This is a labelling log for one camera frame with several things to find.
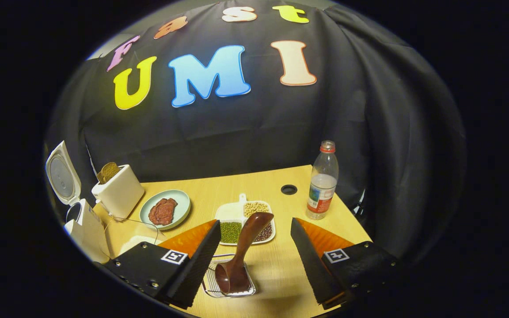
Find clear plastic water bottle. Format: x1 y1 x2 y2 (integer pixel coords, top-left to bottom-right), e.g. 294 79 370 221
306 140 339 220

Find brown wooden spoon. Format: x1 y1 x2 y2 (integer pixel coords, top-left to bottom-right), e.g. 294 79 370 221
215 212 275 294

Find red meat slice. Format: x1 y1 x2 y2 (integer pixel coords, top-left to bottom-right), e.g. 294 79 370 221
148 198 178 226

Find dark red beans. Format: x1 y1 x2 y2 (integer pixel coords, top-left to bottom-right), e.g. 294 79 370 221
254 223 273 242

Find pale green plate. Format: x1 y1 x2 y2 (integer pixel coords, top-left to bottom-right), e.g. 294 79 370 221
140 189 191 231

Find white rice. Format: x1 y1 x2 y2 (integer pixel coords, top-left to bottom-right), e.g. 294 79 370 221
217 204 243 221

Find white rice cooker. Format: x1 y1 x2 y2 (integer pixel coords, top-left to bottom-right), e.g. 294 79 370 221
45 140 113 265

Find clear chopstick holder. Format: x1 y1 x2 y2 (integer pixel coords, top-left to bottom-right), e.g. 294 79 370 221
201 254 256 298

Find beige rectangular board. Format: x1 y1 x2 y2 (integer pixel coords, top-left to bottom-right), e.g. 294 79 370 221
118 235 167 257

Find black backdrop cloth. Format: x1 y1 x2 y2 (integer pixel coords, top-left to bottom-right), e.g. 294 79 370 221
45 0 467 265

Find green mung beans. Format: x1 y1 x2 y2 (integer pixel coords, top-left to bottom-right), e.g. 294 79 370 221
220 222 243 244

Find brown bread slice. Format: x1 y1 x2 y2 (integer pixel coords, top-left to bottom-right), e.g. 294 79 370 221
96 162 122 185

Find yellow soybeans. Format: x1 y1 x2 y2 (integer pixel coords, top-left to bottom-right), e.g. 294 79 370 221
243 202 269 218

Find thin white cable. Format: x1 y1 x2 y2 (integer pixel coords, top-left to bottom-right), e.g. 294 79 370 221
103 216 160 241

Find white divided dish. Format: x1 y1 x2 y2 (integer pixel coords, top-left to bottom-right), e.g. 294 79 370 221
215 193 277 246

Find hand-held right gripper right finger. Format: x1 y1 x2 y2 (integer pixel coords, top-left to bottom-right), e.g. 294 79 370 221
290 217 403 310

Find white toaster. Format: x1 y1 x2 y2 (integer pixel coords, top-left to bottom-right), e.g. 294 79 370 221
91 164 145 220

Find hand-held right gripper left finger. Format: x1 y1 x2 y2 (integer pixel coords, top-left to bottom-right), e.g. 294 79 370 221
103 220 222 310

